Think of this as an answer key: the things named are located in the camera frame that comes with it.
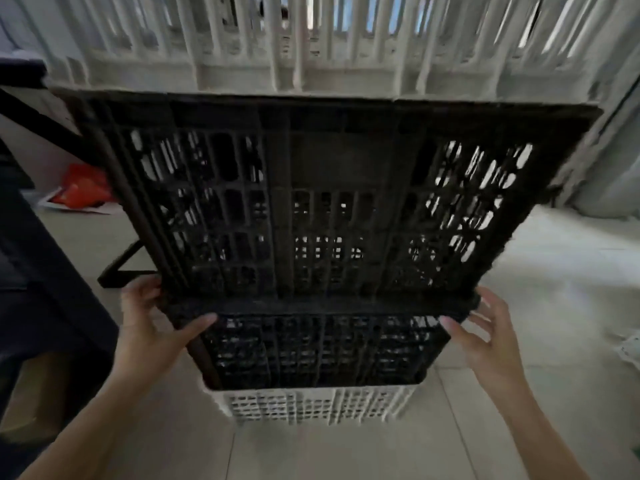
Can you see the person's left hand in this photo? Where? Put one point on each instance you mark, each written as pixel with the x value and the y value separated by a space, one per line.
pixel 142 344

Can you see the red plastic bag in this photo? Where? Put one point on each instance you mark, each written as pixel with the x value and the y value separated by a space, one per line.
pixel 82 187

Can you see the black metal table frame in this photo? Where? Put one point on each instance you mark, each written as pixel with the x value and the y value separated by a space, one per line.
pixel 112 279

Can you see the person's right hand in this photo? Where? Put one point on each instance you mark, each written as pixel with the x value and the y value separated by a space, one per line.
pixel 495 354

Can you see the large black plastic crate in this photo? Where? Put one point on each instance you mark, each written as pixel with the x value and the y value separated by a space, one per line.
pixel 340 164

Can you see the white plastic crate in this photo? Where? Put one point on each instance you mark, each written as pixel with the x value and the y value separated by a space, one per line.
pixel 310 404

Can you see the person's right thumb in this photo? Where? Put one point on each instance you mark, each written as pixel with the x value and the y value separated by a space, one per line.
pixel 460 334

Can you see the person's right forearm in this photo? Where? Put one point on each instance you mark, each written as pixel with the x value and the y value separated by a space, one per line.
pixel 540 439

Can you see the person's left forearm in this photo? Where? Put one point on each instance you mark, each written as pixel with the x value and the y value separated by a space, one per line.
pixel 95 429

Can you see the dark blue fabric cover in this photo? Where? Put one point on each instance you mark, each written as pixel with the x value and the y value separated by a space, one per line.
pixel 45 294

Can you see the person's left thumb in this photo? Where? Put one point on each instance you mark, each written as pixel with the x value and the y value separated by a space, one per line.
pixel 195 327

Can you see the white crumpled wrapper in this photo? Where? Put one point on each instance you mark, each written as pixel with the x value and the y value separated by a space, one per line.
pixel 631 349

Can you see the white paper sheet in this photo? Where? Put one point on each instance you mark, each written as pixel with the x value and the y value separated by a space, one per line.
pixel 95 209

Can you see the row of white plastic crates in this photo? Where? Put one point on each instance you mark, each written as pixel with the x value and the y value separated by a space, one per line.
pixel 350 54

